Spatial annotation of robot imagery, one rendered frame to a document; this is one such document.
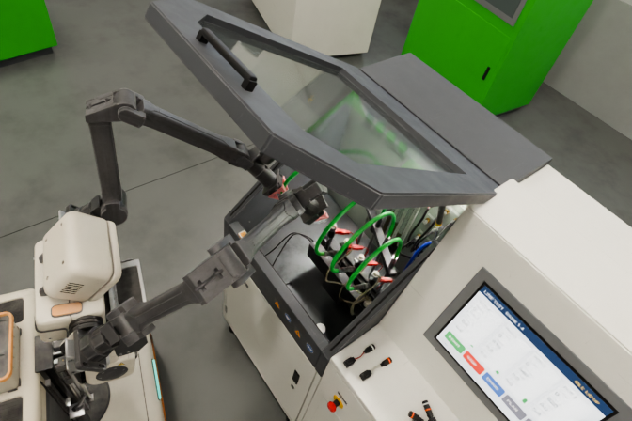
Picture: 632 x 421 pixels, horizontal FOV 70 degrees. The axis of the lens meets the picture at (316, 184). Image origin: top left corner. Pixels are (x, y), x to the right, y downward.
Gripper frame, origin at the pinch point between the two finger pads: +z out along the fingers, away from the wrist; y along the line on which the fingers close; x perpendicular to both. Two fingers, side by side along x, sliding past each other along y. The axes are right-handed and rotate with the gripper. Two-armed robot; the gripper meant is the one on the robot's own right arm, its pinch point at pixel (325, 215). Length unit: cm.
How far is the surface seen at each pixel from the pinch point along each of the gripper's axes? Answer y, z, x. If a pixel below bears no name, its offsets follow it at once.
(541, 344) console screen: 34, 9, -66
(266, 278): -34.6, 5.5, -2.4
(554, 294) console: 44, 2, -59
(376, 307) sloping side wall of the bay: -3.0, 12.3, -32.7
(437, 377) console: 0, 27, -57
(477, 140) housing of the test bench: 55, 16, -3
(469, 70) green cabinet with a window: 99, 203, 166
